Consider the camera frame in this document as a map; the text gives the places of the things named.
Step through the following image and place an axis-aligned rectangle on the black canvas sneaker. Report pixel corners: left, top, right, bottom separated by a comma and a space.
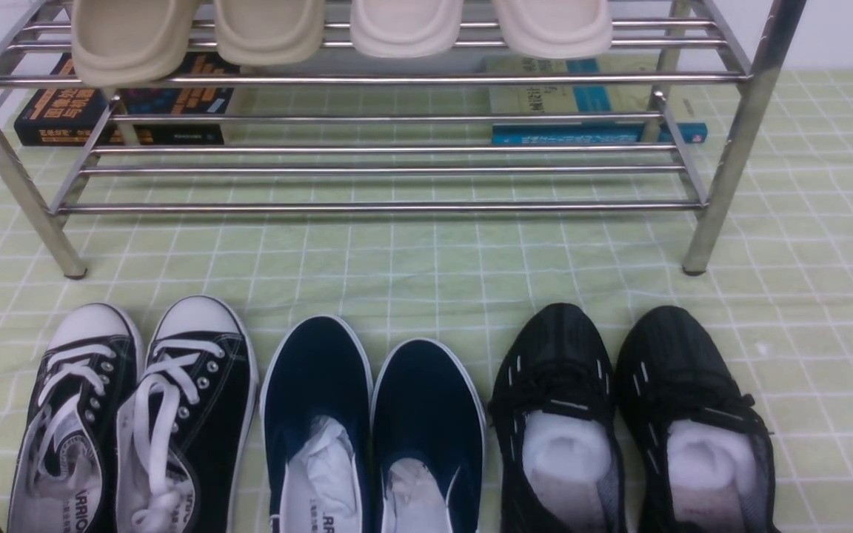
7, 303, 145, 532
114, 295, 258, 532

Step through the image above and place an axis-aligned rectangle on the silver metal shoe rack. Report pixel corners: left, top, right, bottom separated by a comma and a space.
0, 1, 806, 280

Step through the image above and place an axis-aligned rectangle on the navy slip-on shoe right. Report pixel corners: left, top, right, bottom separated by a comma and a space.
370, 338, 486, 532

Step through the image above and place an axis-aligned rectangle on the navy slip-on shoe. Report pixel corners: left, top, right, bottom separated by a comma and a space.
260, 315, 373, 532
370, 338, 486, 532

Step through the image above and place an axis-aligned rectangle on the navy slip-on shoe left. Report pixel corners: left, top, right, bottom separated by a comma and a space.
260, 315, 373, 532

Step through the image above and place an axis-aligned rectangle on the green checkered tablecloth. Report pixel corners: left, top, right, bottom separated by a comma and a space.
0, 71, 853, 532

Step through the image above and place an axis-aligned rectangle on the black mesh sneaker left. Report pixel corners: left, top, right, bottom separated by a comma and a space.
489, 303, 626, 532

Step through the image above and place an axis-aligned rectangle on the black mesh sneaker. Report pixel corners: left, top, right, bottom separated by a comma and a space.
489, 303, 626, 532
614, 306, 777, 532

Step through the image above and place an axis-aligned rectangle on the cream slipper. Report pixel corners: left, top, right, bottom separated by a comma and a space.
349, 1, 464, 58
492, 1, 612, 58

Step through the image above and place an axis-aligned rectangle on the cream slipper far right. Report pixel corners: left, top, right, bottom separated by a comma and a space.
492, 1, 612, 58

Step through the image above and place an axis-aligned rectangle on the black orange book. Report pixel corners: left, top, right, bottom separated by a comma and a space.
13, 87, 248, 147

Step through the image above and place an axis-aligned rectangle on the beige slipper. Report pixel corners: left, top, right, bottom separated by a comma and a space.
71, 1, 200, 87
213, 1, 326, 67

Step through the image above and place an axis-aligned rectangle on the black mesh sneaker right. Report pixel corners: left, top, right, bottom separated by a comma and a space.
614, 306, 777, 532

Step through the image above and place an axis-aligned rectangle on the beige slipper far left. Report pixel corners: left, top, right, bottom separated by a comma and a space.
71, 1, 200, 87

